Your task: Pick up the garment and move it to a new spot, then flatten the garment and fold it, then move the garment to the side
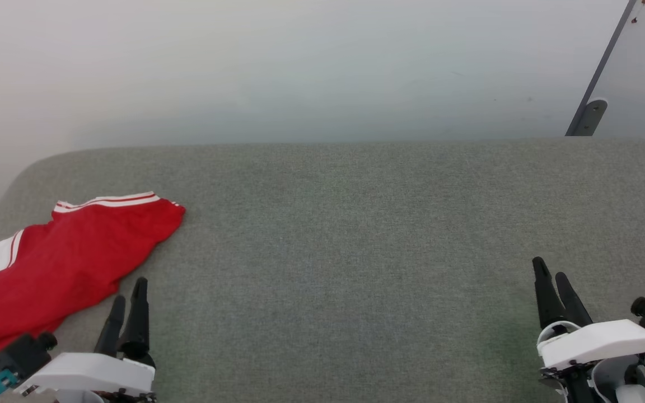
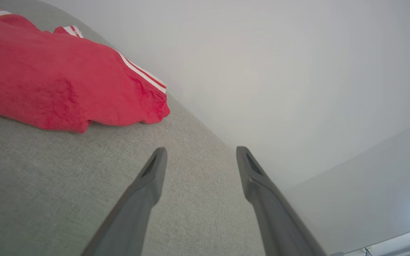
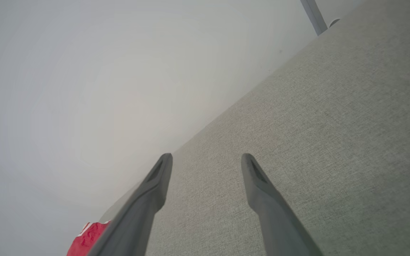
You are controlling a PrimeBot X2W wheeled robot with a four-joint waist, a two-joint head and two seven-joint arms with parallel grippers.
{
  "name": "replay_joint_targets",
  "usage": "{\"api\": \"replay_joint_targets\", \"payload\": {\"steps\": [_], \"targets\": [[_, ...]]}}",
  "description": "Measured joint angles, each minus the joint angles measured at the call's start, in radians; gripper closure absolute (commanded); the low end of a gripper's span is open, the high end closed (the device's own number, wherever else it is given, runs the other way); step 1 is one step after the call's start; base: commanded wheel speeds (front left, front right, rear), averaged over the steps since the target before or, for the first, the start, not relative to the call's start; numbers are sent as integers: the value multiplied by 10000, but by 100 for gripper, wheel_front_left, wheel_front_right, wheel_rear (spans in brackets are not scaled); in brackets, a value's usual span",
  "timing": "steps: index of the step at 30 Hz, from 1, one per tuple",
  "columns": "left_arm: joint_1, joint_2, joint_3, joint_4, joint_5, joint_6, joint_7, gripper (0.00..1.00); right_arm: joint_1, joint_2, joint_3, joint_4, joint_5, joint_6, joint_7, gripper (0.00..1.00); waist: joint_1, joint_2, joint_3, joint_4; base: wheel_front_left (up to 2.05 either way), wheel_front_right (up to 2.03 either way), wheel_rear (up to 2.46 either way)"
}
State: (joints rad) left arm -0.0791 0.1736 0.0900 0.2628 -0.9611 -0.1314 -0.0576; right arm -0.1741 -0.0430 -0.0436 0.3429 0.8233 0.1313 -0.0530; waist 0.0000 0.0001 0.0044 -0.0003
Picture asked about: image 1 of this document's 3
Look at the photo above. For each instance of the red and white jersey shirt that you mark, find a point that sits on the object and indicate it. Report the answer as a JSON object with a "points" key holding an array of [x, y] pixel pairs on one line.
{"points": [[65, 263]]}

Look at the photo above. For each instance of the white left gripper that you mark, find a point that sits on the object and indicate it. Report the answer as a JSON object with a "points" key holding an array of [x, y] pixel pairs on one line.
{"points": [[93, 374]]}

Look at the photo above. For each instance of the grey metal bracket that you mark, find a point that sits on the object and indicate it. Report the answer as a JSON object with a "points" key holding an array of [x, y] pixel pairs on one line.
{"points": [[592, 117], [602, 61]]}

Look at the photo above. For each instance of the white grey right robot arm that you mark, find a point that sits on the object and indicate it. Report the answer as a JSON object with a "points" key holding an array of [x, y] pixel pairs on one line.
{"points": [[622, 383]]}

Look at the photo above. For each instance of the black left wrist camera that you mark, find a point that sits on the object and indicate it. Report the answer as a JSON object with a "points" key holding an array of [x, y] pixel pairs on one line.
{"points": [[20, 355]]}

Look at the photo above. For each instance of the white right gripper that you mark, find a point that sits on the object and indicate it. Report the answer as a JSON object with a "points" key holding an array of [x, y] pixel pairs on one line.
{"points": [[602, 341]]}

